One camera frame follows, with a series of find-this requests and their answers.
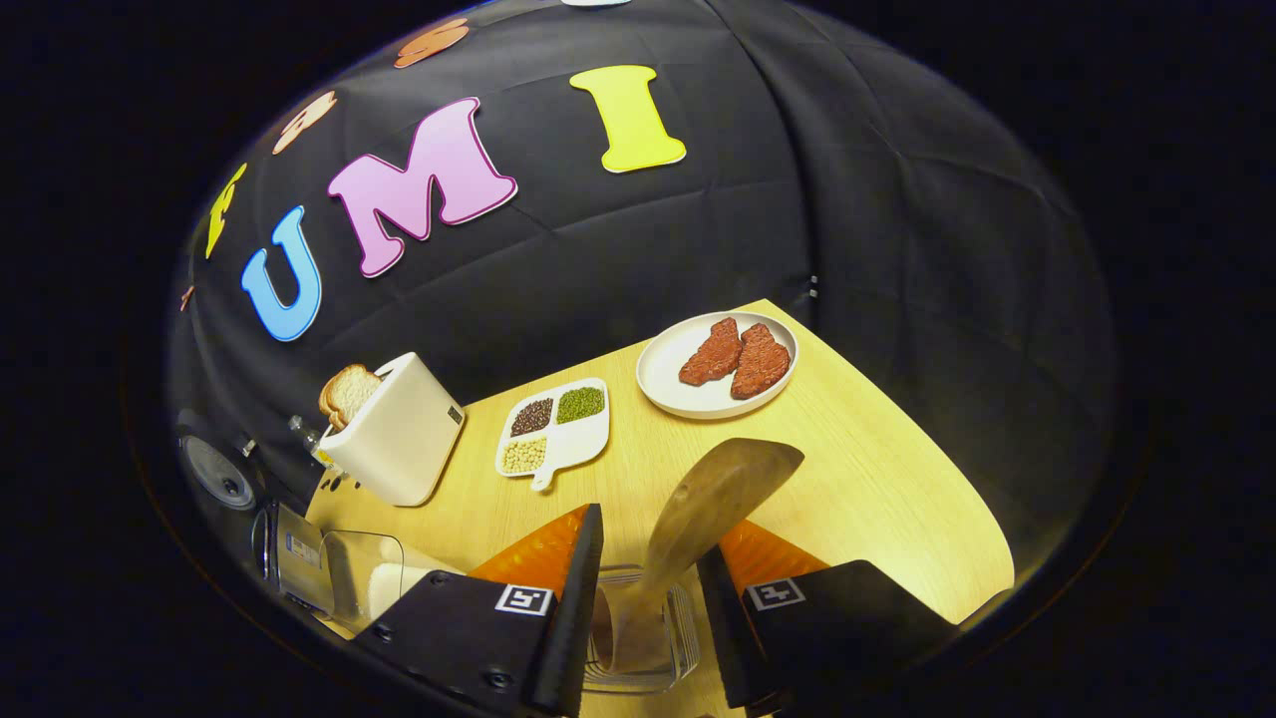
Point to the white toaster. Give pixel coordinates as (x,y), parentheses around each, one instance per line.
(399,439)

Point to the white round plate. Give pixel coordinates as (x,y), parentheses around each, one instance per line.
(663,379)

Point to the pile of yellow beans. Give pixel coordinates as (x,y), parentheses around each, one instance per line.
(524,455)

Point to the small clear bottle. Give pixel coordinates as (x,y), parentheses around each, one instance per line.
(311,441)

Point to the pile of brown beans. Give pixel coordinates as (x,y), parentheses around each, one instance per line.
(531,417)

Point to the wooden spoon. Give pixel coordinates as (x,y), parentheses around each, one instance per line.
(718,494)

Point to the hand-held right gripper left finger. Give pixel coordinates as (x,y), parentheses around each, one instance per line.
(573,638)

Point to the red meat piece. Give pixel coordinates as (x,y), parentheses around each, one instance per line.
(713,354)
(761,364)

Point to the dark grey rice cooker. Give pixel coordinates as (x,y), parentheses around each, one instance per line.
(299,563)

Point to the pile of white rice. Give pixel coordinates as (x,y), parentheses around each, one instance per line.
(394,588)

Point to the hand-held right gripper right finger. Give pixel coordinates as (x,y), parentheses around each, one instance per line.
(726,638)

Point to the pile of green beans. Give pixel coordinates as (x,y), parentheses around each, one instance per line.
(580,405)

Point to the white divided dish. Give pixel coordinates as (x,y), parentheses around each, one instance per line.
(583,444)

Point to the clear glass dish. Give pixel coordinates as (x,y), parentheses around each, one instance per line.
(354,568)

